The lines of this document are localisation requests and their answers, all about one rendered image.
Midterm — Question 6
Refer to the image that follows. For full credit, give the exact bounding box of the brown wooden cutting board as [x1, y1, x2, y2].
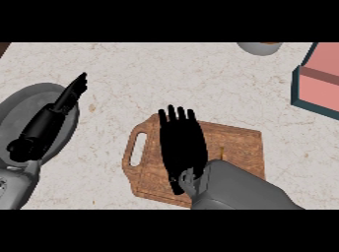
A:
[121, 112, 267, 209]

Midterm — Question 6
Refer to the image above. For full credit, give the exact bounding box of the pink and teal box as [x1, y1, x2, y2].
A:
[289, 42, 339, 126]

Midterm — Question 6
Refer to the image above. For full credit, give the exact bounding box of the grey round plate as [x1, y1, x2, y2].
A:
[0, 82, 81, 170]

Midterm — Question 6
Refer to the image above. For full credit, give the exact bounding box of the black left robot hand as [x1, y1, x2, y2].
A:
[5, 72, 90, 163]

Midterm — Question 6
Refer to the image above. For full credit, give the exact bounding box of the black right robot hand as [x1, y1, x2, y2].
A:
[156, 104, 210, 196]

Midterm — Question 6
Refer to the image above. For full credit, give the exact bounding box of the grey round bowl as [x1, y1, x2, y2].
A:
[236, 42, 285, 57]

